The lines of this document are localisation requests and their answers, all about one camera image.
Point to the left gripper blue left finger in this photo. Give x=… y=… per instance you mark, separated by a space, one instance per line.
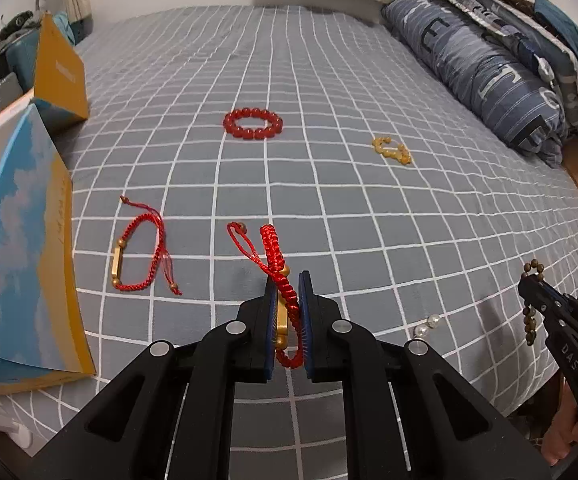
x=167 y=414

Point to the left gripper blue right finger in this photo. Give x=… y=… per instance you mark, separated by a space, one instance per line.
x=408 y=414

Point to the blue yellow cardboard box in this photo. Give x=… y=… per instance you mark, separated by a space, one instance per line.
x=42 y=340

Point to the blue patterned pillow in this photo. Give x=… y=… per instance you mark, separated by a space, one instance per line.
x=514 y=40

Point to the clutter pile on suitcases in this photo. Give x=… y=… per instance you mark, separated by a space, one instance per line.
x=14 y=22

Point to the folded blue duvet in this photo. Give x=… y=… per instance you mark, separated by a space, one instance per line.
x=513 y=102

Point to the teal suitcase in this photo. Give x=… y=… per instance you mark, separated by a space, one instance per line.
x=44 y=60

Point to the right hand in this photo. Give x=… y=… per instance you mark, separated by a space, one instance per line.
x=563 y=431

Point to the grey checked bed sheet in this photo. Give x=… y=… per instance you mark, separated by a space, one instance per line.
x=398 y=201

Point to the teal folded cloth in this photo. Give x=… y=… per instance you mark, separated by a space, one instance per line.
x=559 y=23

